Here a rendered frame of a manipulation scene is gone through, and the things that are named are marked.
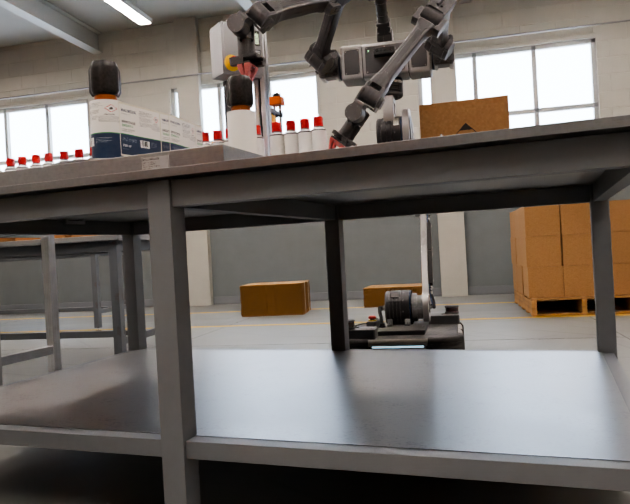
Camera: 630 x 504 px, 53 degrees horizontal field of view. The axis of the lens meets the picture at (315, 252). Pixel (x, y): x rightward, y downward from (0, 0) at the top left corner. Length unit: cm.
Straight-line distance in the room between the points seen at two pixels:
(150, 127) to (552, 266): 406
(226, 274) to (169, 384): 670
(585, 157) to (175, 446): 104
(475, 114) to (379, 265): 552
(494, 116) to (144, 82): 701
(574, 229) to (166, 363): 437
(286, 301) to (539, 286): 241
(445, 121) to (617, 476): 137
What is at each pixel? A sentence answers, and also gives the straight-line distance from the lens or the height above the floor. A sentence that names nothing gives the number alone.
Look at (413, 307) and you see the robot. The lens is 296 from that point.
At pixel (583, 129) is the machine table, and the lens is 118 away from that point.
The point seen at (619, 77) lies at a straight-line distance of 801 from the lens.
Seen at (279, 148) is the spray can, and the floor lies 99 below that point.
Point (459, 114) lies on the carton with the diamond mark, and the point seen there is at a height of 107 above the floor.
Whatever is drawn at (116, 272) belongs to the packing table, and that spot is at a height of 57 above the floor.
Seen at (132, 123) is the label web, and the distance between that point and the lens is 185.
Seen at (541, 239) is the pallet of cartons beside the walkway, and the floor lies 62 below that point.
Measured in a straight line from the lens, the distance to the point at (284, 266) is 790.
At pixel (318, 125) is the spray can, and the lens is 216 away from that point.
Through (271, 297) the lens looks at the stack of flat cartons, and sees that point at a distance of 629.
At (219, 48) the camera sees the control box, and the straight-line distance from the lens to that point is 241.
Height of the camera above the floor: 63
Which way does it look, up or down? level
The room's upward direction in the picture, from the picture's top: 3 degrees counter-clockwise
